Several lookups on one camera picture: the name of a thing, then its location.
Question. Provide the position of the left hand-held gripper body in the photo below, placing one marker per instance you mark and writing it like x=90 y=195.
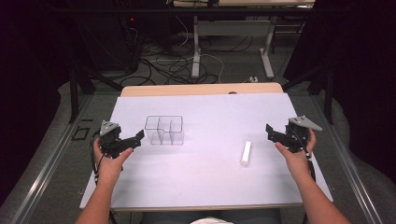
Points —
x=110 y=140

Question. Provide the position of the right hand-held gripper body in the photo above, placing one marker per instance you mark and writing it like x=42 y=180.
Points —
x=297 y=133

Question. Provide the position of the person's right hand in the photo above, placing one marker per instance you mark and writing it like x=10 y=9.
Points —
x=297 y=161

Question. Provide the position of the person's left hand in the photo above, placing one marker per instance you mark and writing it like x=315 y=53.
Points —
x=109 y=165

